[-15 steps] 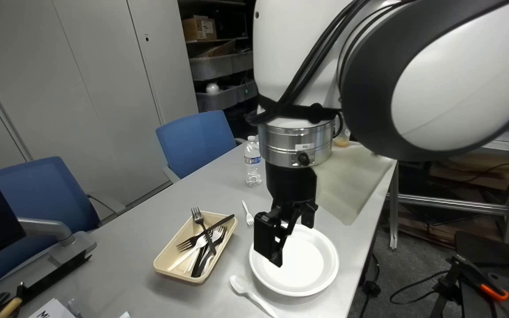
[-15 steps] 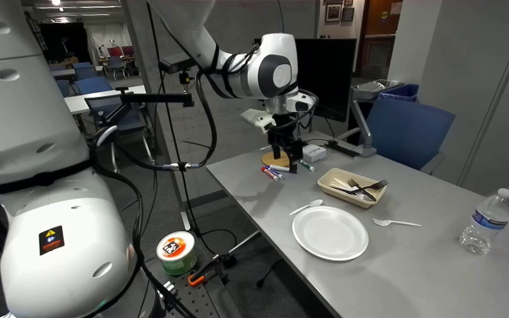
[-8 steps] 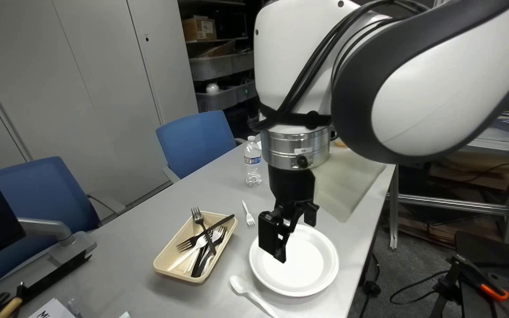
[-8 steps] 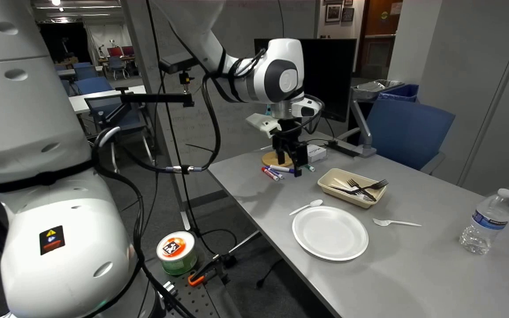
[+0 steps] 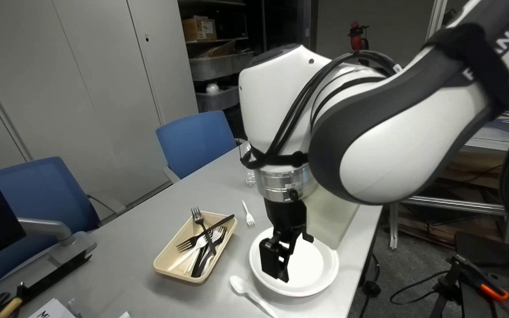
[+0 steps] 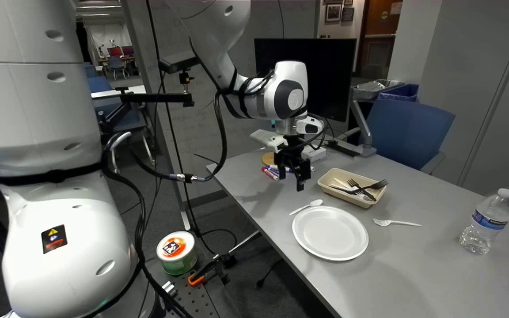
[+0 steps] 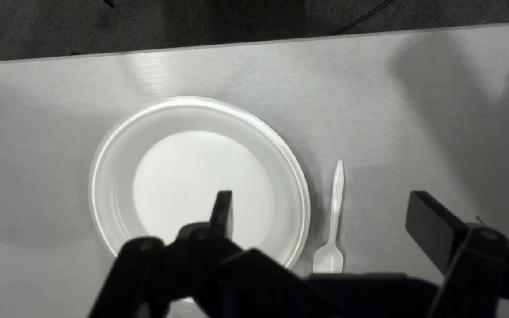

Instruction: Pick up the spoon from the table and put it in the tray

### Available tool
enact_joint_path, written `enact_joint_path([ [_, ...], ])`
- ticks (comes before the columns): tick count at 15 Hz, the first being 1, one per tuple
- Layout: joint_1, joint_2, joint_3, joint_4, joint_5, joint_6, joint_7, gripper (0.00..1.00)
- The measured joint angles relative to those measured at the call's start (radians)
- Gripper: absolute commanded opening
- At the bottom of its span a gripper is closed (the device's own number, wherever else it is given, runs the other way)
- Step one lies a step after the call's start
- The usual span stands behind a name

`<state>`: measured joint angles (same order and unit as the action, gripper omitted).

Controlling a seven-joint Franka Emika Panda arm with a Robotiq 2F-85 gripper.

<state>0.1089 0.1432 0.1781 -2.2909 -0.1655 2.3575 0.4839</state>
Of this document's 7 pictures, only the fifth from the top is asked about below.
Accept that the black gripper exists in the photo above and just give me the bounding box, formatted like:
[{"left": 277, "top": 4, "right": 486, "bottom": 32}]
[{"left": 258, "top": 196, "right": 316, "bottom": 285}]

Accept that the white plastic spoon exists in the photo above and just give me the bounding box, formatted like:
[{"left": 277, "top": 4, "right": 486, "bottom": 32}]
[{"left": 228, "top": 274, "right": 279, "bottom": 318}]

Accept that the black plastic spoon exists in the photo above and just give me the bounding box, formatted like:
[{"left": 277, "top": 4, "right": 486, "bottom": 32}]
[{"left": 189, "top": 228, "right": 228, "bottom": 279}]

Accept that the beige rectangular tray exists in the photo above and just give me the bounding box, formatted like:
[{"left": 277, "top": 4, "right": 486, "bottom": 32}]
[{"left": 152, "top": 209, "right": 240, "bottom": 286}]

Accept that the white round plate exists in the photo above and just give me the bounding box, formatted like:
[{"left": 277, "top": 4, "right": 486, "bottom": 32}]
[{"left": 247, "top": 226, "right": 341, "bottom": 299}]

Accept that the blue chair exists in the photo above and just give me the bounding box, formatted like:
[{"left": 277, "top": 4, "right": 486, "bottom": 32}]
[
  {"left": 0, "top": 154, "right": 102, "bottom": 302},
  {"left": 153, "top": 110, "right": 238, "bottom": 182}
]

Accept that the small black tripod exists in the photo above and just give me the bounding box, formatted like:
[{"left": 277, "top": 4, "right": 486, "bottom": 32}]
[{"left": 427, "top": 272, "right": 463, "bottom": 318}]

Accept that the grey shelf bin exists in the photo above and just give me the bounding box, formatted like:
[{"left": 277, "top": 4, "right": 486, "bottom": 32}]
[{"left": 189, "top": 51, "right": 256, "bottom": 83}]

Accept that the flat brown cardboard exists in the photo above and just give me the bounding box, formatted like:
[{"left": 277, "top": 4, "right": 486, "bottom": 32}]
[{"left": 394, "top": 149, "right": 509, "bottom": 244}]

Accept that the grey monitor stand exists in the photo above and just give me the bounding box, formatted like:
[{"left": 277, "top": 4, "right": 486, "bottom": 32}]
[{"left": 0, "top": 216, "right": 99, "bottom": 316}]

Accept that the orange black bar clamp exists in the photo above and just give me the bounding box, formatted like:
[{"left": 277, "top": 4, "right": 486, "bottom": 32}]
[{"left": 447, "top": 253, "right": 509, "bottom": 304}]

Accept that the white printed paper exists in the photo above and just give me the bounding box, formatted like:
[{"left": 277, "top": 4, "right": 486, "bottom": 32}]
[{"left": 26, "top": 297, "right": 76, "bottom": 318}]

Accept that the dark storage shelf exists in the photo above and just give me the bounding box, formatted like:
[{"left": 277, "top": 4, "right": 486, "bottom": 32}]
[{"left": 176, "top": 0, "right": 318, "bottom": 138}]

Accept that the red black tripod head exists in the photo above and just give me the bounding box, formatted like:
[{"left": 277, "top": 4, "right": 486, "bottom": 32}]
[{"left": 348, "top": 21, "right": 371, "bottom": 55}]

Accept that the brown cardboard box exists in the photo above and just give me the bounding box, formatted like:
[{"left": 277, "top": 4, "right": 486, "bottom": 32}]
[{"left": 182, "top": 14, "right": 217, "bottom": 43}]

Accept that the white storage cabinet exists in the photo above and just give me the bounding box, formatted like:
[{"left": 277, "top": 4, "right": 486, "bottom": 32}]
[{"left": 0, "top": 0, "right": 199, "bottom": 209}]

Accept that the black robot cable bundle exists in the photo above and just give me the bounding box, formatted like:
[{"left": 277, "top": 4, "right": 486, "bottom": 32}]
[{"left": 245, "top": 50, "right": 397, "bottom": 170}]

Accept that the aluminium frame rack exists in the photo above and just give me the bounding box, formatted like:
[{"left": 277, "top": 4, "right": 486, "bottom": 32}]
[{"left": 385, "top": 0, "right": 509, "bottom": 253}]

